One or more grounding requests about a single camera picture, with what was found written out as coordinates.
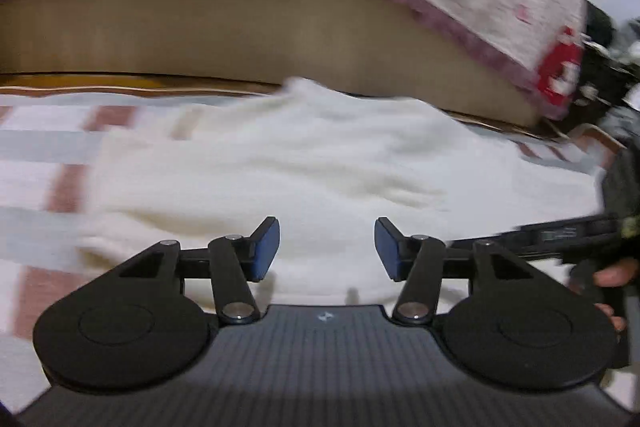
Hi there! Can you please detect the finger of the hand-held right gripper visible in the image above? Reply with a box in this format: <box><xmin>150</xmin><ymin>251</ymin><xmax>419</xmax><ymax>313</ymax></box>
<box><xmin>445</xmin><ymin>213</ymin><xmax>627</xmax><ymax>264</ymax></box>

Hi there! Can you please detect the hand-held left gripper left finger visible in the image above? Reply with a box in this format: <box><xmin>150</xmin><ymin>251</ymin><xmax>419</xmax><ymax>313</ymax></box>
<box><xmin>117</xmin><ymin>216</ymin><xmax>282</xmax><ymax>326</ymax></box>

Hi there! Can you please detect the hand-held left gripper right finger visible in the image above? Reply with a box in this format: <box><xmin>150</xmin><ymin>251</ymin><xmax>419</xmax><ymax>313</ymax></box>
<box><xmin>374</xmin><ymin>216</ymin><xmax>535</xmax><ymax>326</ymax></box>

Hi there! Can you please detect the white towel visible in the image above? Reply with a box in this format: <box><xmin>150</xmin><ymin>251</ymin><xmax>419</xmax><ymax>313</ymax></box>
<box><xmin>75</xmin><ymin>77</ymin><xmax>607</xmax><ymax>309</ymax></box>

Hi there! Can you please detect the person's right hand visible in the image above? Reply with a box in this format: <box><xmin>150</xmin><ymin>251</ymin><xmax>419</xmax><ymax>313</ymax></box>
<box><xmin>593</xmin><ymin>256</ymin><xmax>640</xmax><ymax>334</ymax></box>

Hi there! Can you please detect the pink and grey checked blanket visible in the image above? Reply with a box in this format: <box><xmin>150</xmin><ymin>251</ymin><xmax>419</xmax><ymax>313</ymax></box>
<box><xmin>0</xmin><ymin>94</ymin><xmax>640</xmax><ymax>414</ymax></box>

